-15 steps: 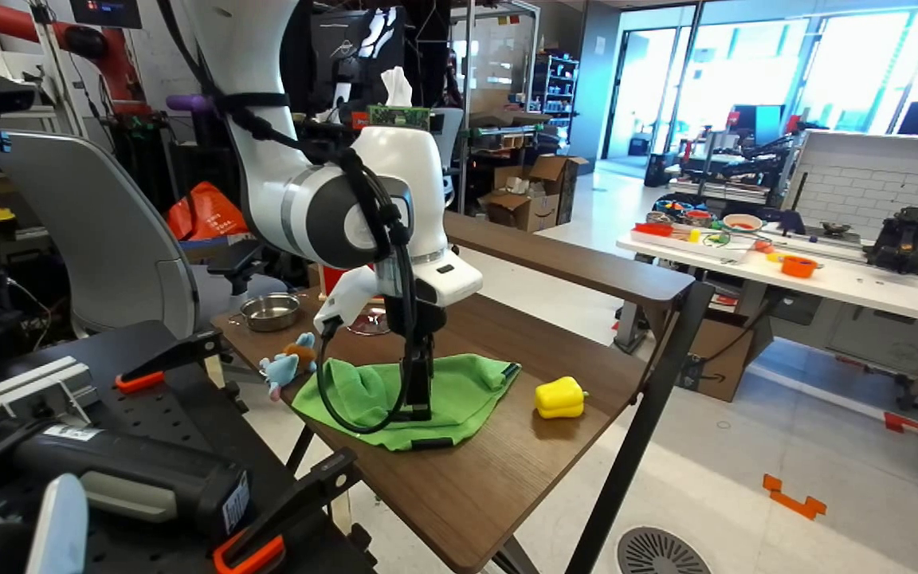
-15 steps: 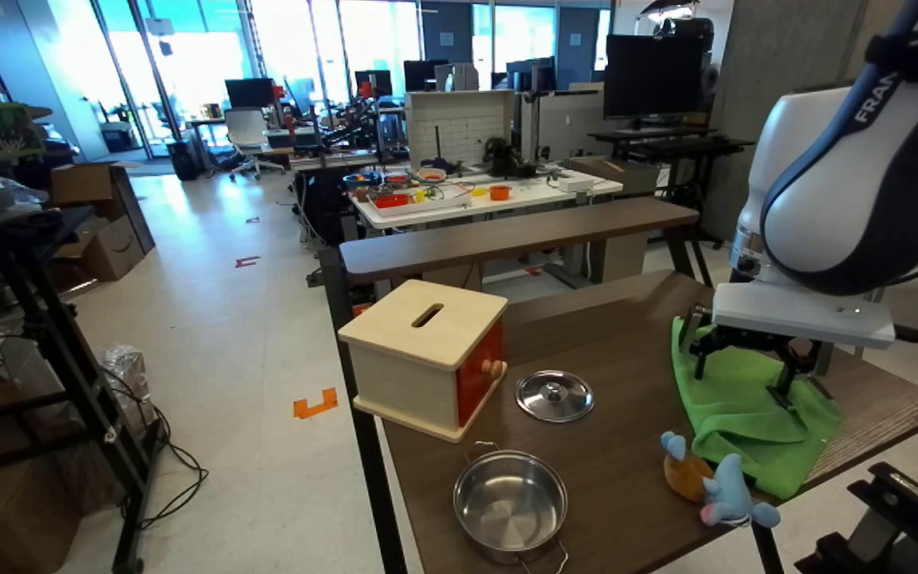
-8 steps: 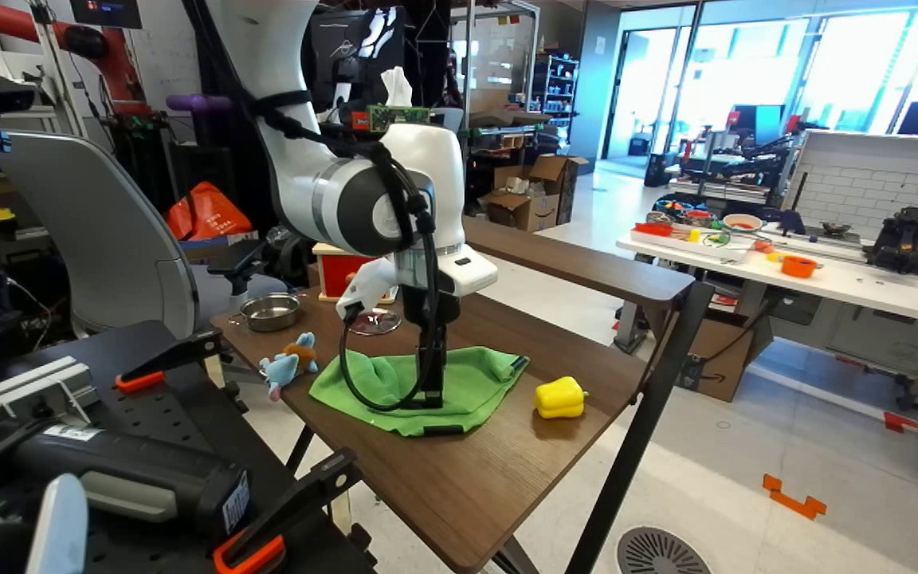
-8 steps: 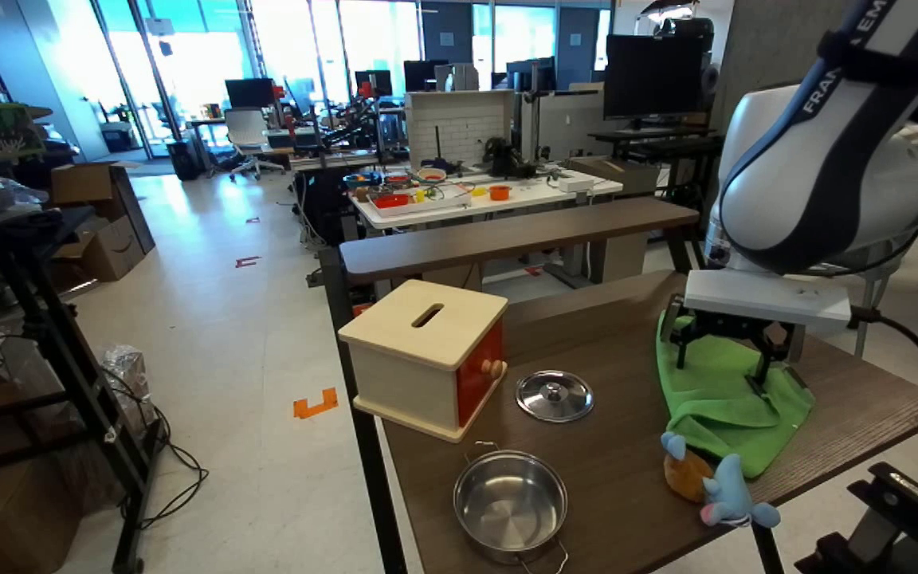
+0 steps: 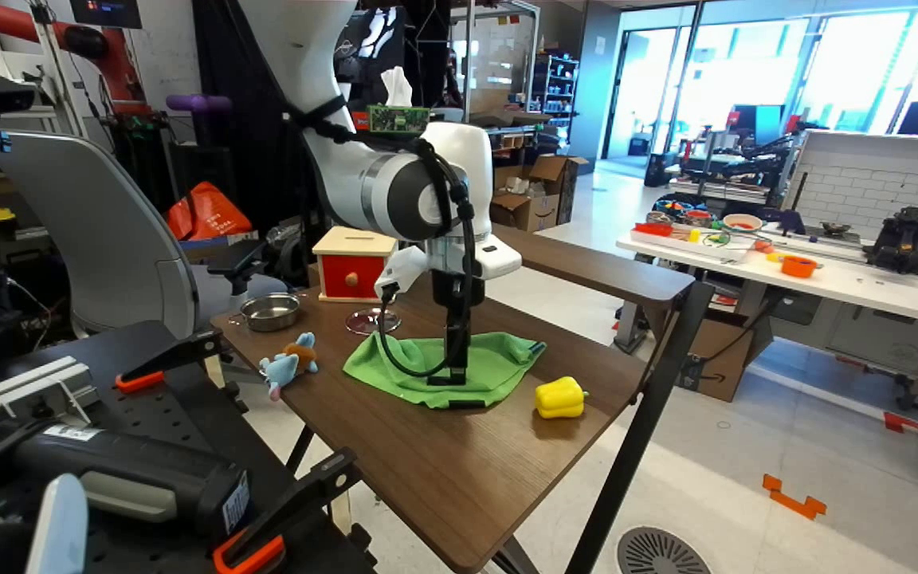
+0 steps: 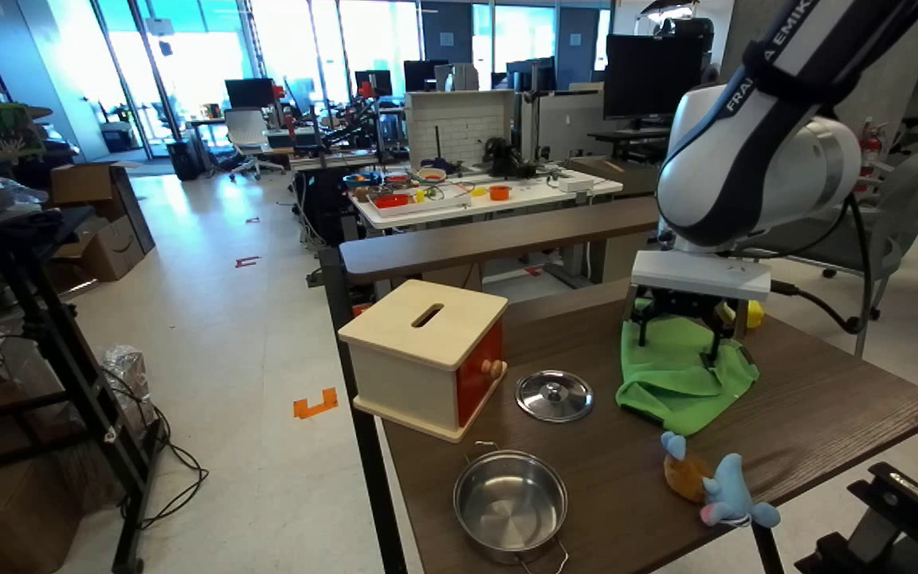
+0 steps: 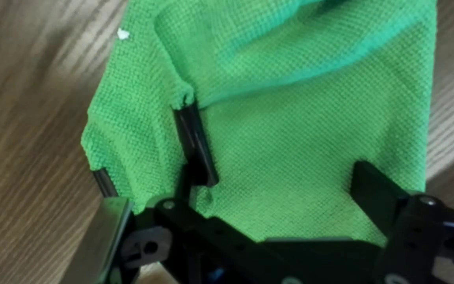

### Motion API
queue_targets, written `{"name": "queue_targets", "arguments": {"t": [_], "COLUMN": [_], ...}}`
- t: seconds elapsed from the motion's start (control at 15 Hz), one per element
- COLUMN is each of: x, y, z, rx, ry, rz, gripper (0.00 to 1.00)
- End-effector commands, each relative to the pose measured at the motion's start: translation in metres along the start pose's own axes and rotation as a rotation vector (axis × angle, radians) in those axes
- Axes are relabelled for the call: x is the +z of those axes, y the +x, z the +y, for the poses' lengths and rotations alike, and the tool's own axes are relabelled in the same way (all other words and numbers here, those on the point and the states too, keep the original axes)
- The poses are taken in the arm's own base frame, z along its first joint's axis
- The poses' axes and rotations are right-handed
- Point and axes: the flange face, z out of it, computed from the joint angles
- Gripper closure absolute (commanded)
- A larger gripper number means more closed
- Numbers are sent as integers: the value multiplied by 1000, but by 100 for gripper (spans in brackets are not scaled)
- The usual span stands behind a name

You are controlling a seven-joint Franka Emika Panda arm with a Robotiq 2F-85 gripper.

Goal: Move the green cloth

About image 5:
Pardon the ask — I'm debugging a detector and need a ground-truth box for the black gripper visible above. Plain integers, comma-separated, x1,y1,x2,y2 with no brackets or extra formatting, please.
425,266,488,390

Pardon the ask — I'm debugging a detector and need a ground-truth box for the green cloth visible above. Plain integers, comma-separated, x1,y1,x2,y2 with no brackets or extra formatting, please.
341,328,553,415

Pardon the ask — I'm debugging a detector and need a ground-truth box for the silver pot lid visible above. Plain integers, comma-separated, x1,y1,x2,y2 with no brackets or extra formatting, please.
344,302,406,340

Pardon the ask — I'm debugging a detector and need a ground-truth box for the yellow toy pepper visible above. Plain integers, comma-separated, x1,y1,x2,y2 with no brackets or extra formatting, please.
532,372,592,423

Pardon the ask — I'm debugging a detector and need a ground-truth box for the red wooden box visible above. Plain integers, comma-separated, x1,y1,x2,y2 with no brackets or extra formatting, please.
310,222,402,305

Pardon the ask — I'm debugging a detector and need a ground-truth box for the long brown table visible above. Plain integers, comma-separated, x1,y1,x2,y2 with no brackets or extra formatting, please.
488,222,715,574

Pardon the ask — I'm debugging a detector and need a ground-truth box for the cardboard box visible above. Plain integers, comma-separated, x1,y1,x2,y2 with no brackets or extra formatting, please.
488,150,579,234

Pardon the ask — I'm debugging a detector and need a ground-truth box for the blue plush toy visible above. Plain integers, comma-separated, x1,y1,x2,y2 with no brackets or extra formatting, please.
255,328,324,401

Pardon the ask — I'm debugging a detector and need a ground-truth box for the silver metal pot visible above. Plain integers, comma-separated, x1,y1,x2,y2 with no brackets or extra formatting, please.
237,289,305,335

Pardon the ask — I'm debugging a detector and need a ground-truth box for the green circuit board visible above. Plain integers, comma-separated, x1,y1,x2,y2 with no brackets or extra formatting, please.
365,101,431,139

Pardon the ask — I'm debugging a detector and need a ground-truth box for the orange black bar clamp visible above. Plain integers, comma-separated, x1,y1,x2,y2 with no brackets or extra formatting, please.
112,324,222,398
211,448,365,574

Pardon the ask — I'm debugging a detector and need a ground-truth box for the orange bag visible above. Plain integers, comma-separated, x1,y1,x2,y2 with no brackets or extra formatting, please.
162,179,255,245

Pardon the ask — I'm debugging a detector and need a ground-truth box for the round floor drain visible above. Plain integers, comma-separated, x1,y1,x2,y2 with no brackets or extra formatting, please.
617,523,715,574

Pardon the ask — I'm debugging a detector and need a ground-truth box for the black perforated workbench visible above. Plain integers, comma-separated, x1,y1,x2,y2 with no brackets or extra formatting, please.
0,314,380,574

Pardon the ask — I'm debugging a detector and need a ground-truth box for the orange bowl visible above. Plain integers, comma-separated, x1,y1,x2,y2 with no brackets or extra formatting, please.
779,251,827,283

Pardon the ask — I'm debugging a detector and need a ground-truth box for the black device with blue label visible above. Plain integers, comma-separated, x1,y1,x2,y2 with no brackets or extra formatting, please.
0,420,260,534

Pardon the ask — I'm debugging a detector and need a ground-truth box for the grey office chair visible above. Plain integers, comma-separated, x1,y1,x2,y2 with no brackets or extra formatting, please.
0,128,204,340

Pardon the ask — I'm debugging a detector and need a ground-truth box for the orange floor marker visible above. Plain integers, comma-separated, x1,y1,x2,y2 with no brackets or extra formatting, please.
758,467,833,523

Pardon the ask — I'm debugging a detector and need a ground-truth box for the white work table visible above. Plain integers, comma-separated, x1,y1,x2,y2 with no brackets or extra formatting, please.
617,217,918,328

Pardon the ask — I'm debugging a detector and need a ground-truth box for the pale blue rounded object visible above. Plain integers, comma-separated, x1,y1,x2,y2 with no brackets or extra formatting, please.
18,467,94,574

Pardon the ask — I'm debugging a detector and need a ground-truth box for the white perforated panel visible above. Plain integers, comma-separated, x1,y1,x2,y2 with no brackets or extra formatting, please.
785,128,918,242

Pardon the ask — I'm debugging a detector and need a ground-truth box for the black machine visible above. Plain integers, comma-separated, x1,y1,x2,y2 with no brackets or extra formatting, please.
863,203,918,273

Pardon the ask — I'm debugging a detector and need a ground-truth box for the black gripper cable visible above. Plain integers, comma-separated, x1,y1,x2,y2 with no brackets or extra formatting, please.
373,276,452,382

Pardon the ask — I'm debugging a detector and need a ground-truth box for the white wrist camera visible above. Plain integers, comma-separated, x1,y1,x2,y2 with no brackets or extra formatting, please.
373,242,431,299

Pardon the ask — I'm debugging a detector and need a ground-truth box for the aluminium extrusion rail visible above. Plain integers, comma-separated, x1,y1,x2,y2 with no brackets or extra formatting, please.
0,355,94,415

